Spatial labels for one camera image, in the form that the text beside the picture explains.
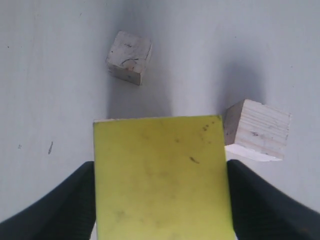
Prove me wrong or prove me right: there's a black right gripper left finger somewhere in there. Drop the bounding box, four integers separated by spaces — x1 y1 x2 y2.
0 161 96 240

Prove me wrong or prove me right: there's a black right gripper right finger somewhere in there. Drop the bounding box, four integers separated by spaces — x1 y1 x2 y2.
227 159 320 240

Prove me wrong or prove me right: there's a small wooden cube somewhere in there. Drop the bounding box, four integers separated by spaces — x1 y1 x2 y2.
106 31 153 86
223 99 292 162

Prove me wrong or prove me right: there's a yellow cube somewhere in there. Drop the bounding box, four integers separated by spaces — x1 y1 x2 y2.
93 115 235 240

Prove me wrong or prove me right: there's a large wooden cube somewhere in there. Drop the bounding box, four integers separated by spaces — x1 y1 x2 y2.
93 118 120 124

